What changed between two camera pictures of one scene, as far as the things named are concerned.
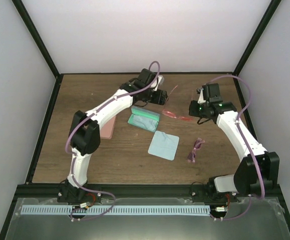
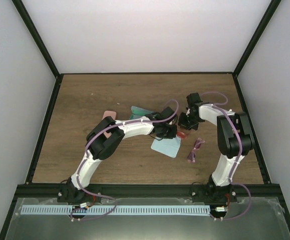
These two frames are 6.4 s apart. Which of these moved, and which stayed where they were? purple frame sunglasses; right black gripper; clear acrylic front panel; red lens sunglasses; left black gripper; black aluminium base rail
Moved: right black gripper; red lens sunglasses; left black gripper
Stayed: black aluminium base rail; purple frame sunglasses; clear acrylic front panel
